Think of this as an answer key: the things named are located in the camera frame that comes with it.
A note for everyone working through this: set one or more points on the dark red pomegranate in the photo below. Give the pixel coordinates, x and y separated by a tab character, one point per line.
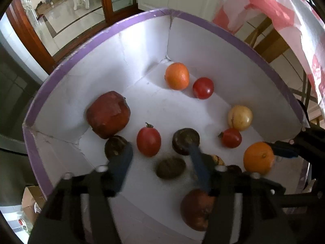
196	208

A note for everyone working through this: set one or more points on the pale yellow round fruit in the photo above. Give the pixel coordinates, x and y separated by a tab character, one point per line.
240	118

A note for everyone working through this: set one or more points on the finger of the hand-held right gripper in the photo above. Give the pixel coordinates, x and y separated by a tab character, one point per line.
304	200
284	149

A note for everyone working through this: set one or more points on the brown kiwi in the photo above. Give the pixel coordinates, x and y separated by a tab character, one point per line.
170	168

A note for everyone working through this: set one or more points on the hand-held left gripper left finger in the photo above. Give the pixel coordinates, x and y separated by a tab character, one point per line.
121	166

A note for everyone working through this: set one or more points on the large red pomegranate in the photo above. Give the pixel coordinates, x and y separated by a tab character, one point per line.
108	114

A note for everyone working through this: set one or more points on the wooden table leg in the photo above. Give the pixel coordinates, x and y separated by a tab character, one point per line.
269	40

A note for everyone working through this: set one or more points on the orange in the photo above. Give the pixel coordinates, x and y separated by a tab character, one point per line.
258	158
177	76

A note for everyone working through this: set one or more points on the dark mangosteen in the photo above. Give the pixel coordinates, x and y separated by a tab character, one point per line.
115	144
184	138
234	169

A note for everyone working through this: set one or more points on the red white checked tablecloth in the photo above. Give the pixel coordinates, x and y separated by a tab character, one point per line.
279	7

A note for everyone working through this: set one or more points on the striped yellow pepino melon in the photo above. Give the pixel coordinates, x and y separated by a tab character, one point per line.
217	160

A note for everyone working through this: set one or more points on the white foam box purple rim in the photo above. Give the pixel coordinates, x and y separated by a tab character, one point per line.
162	106

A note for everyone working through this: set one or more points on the red tomato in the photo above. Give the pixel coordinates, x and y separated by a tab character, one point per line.
203	88
148	140
230	138

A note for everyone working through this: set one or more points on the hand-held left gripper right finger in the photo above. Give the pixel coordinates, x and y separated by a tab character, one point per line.
199	169

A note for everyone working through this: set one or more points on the wooden glass door frame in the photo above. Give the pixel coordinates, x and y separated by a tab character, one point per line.
111	0

